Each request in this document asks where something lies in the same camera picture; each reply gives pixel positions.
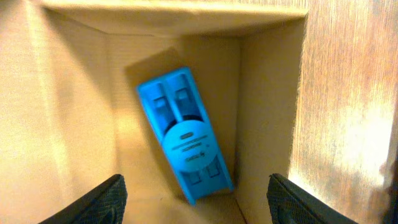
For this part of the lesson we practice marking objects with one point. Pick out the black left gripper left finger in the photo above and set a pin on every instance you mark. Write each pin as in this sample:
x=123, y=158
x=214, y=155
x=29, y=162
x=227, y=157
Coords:
x=105, y=204

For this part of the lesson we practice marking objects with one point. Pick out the blue plastic case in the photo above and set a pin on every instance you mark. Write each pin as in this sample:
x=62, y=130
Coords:
x=177, y=115

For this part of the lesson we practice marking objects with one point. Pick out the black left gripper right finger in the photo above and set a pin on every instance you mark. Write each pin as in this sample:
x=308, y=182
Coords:
x=290, y=204

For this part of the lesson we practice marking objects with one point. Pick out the brown cardboard box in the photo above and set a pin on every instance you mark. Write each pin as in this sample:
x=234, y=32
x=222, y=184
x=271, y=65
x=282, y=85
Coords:
x=71, y=115

